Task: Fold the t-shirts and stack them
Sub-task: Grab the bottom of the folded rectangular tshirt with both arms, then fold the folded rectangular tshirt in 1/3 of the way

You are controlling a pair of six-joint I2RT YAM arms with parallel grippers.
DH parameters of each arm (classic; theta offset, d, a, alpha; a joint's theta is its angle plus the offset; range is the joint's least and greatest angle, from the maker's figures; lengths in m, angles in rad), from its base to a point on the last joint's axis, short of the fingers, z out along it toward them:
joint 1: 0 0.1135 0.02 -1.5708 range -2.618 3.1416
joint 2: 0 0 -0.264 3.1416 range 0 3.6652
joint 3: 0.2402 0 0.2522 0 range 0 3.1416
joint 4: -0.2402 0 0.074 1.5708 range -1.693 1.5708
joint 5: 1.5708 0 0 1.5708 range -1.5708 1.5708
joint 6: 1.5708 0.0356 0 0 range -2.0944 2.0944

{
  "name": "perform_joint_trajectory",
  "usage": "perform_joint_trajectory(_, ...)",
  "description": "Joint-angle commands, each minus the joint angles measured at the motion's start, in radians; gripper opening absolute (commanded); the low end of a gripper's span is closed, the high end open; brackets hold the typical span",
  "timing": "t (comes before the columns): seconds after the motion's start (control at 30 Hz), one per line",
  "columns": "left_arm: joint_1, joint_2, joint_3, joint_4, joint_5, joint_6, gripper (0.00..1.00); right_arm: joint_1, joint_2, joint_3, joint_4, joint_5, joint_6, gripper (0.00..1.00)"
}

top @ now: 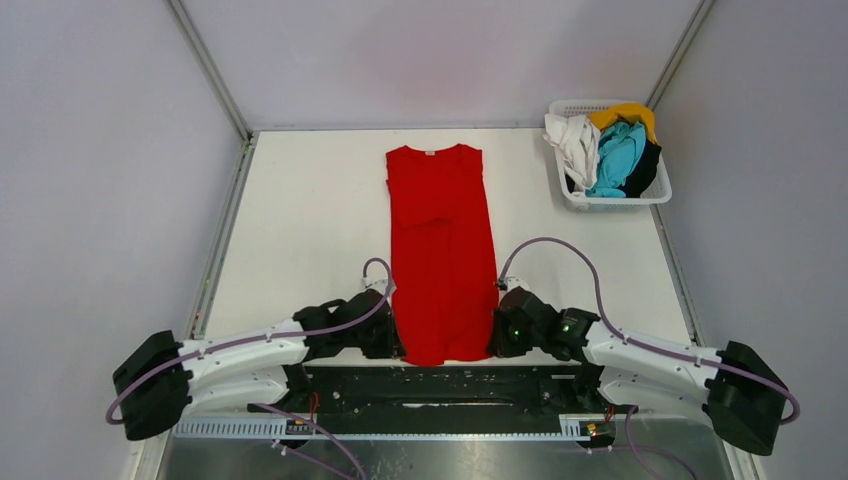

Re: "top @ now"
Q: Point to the aluminium frame rail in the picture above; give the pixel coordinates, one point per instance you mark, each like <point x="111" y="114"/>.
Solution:
<point x="393" y="401"/>

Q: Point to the red t-shirt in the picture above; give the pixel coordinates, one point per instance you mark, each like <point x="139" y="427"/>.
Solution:
<point x="442" y="254"/>

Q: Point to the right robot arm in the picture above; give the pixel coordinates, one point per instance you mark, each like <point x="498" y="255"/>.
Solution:
<point x="732" y="390"/>

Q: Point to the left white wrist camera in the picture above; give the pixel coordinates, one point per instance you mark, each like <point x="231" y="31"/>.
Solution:
<point x="382" y="286"/>

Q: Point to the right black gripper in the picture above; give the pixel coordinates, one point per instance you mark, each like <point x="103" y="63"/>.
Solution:
<point x="500" y="346"/>

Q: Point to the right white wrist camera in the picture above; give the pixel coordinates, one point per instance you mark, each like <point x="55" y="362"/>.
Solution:
<point x="509" y="283"/>

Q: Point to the white t-shirt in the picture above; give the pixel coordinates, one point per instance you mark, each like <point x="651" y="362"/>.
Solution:
<point x="575" y="140"/>

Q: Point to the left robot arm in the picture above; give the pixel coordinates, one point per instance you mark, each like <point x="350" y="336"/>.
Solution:
<point x="218" y="371"/>

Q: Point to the yellow t-shirt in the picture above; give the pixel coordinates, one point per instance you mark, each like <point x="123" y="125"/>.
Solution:
<point x="629" y="112"/>

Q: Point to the black t-shirt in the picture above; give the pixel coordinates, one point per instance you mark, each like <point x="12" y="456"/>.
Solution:
<point x="644" y="172"/>

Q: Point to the teal t-shirt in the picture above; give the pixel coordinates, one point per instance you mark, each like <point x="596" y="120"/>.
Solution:
<point x="621" y="147"/>

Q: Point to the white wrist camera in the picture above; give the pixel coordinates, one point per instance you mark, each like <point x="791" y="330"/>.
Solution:
<point x="509" y="283"/>
<point x="382" y="286"/>

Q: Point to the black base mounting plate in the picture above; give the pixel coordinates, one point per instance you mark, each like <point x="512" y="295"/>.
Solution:
<point x="447" y="400"/>

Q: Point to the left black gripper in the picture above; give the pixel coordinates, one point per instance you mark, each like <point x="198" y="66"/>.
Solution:
<point x="390" y="346"/>

